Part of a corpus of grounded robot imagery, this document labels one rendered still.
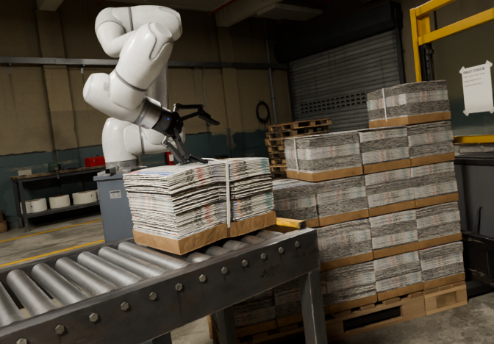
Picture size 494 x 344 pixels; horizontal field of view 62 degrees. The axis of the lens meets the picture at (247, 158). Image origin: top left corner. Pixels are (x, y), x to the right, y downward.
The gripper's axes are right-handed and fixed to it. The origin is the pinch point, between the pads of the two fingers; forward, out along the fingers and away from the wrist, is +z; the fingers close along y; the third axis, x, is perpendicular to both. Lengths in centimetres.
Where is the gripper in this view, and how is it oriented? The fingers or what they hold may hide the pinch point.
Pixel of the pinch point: (209, 142)
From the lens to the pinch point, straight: 134.2
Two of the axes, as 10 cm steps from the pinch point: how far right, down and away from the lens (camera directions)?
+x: 6.1, -0.3, -7.9
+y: -2.6, 9.4, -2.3
